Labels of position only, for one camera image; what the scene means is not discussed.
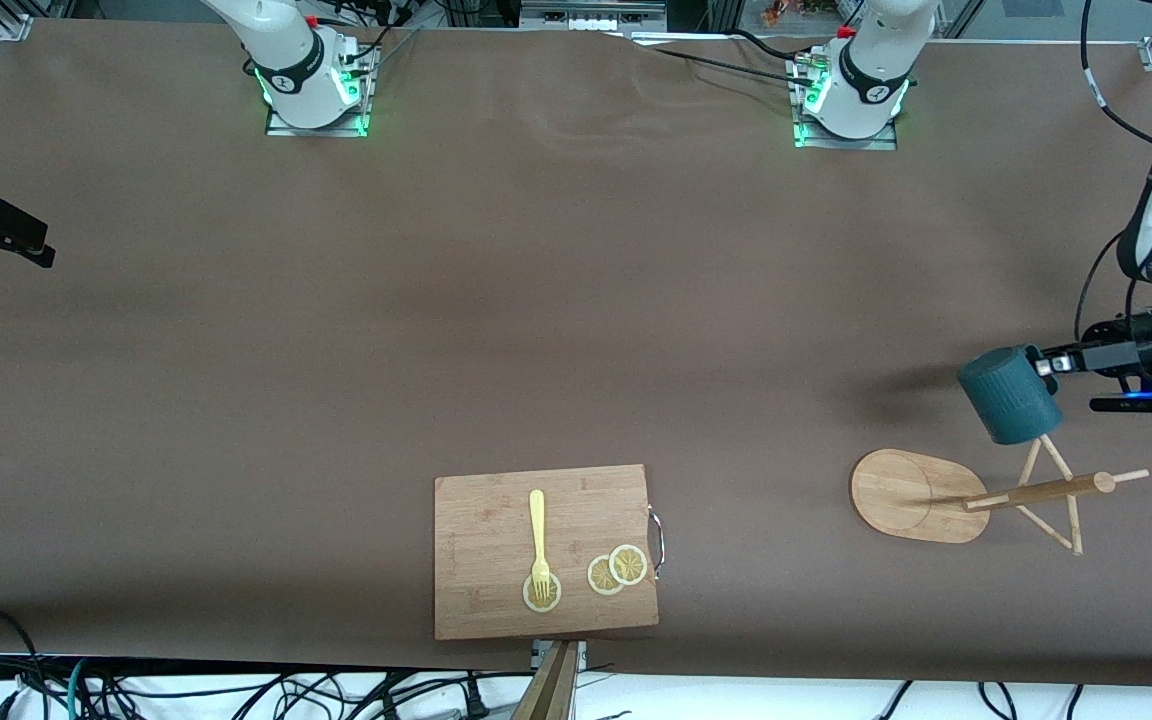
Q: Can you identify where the dark teal cup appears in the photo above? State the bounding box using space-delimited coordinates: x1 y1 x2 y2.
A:
956 345 1065 447

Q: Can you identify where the wooden cup rack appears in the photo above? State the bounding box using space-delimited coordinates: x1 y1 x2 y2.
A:
849 432 1151 557

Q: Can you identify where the dried lemon slice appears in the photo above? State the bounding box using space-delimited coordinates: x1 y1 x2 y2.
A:
608 544 649 586
586 555 627 597
522 571 563 613

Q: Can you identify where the yellow plastic fork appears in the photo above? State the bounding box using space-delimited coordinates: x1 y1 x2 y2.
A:
528 488 553 606

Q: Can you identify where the bamboo cutting board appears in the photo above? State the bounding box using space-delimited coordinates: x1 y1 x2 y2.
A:
433 463 666 642

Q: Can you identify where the wooden beam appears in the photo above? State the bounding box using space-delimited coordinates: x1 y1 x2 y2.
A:
510 641 579 720

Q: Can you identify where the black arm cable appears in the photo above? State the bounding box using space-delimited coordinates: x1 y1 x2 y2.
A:
1074 0 1152 341

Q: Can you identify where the black cable on table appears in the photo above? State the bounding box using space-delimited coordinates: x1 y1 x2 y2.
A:
626 28 822 91

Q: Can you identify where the small metal bracket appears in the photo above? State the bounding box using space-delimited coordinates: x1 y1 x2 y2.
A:
532 640 588 673

